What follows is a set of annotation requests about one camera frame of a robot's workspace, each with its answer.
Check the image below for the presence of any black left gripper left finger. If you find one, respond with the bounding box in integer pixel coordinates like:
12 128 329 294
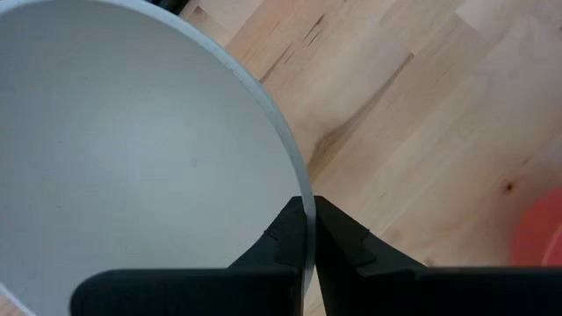
69 196 307 316

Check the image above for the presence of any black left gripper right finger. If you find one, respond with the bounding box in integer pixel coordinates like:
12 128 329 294
313 196 562 316

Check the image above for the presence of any red plastic bowl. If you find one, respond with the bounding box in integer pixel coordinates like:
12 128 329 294
508 186 562 268

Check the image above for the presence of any small white bowl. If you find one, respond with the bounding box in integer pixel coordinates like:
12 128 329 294
0 0 317 316

